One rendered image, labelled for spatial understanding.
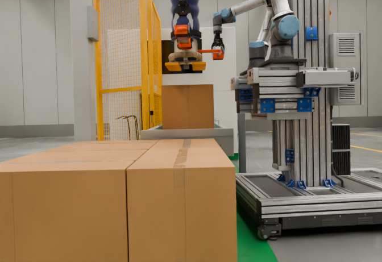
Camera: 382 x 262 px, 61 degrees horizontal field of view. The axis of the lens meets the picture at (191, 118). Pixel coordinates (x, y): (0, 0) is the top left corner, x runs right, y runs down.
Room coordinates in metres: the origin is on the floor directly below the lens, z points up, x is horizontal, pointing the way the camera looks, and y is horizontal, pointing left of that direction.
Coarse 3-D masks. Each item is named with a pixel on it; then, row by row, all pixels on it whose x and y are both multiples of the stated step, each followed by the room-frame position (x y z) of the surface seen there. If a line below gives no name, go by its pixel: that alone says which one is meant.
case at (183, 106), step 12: (204, 84) 2.48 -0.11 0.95; (168, 96) 2.48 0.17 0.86; (180, 96) 2.48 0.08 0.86; (192, 96) 2.48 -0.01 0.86; (204, 96) 2.48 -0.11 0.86; (168, 108) 2.48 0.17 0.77; (180, 108) 2.48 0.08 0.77; (192, 108) 2.48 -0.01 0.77; (204, 108) 2.48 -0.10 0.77; (168, 120) 2.48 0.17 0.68; (180, 120) 2.48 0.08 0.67; (192, 120) 2.48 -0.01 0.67; (204, 120) 2.48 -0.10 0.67
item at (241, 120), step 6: (240, 114) 2.99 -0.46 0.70; (240, 120) 2.99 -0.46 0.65; (240, 126) 2.99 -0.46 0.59; (240, 132) 2.99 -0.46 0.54; (240, 138) 2.99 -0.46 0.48; (240, 144) 2.99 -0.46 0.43; (240, 150) 2.99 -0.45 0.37; (240, 156) 2.99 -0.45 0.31; (240, 162) 2.99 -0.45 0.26; (240, 168) 2.99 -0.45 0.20
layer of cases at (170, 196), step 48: (96, 144) 2.09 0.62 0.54; (144, 144) 2.02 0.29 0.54; (192, 144) 1.95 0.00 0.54; (0, 192) 1.17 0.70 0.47; (48, 192) 1.17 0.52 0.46; (96, 192) 1.17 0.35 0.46; (144, 192) 1.17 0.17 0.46; (192, 192) 1.16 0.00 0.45; (0, 240) 1.17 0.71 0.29; (48, 240) 1.17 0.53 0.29; (96, 240) 1.17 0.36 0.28; (144, 240) 1.17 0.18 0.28; (192, 240) 1.16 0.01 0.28
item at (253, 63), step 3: (255, 57) 2.42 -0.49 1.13; (258, 57) 2.42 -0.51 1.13; (261, 57) 2.42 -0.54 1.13; (264, 57) 2.45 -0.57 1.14; (252, 60) 2.44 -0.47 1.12; (255, 60) 2.42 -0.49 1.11; (258, 60) 2.42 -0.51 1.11; (261, 60) 2.42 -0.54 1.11; (264, 60) 2.45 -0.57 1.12; (249, 63) 2.47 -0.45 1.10; (252, 63) 2.43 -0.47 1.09; (255, 63) 2.42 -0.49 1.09; (258, 63) 2.41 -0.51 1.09; (249, 66) 2.45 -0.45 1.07; (252, 66) 2.43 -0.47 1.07; (255, 66) 2.41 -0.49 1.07; (249, 69) 2.44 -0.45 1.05
